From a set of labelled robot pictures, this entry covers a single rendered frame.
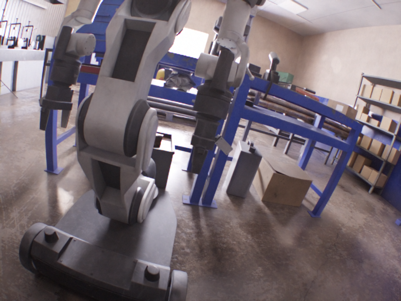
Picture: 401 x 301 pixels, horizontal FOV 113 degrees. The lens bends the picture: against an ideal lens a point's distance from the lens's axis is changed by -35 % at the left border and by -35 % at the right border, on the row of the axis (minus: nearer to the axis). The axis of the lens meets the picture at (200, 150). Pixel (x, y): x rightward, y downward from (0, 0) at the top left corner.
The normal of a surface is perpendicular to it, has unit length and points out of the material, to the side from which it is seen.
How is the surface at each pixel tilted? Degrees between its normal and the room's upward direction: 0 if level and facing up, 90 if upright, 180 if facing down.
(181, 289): 12
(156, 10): 90
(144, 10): 90
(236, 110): 90
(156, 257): 0
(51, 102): 82
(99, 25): 90
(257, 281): 0
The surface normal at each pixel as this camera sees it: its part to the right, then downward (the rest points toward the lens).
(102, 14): 0.10, 0.37
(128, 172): -0.07, 0.49
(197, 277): 0.26, -0.91
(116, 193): 0.21, -0.61
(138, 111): 0.80, -0.15
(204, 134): 0.03, 0.15
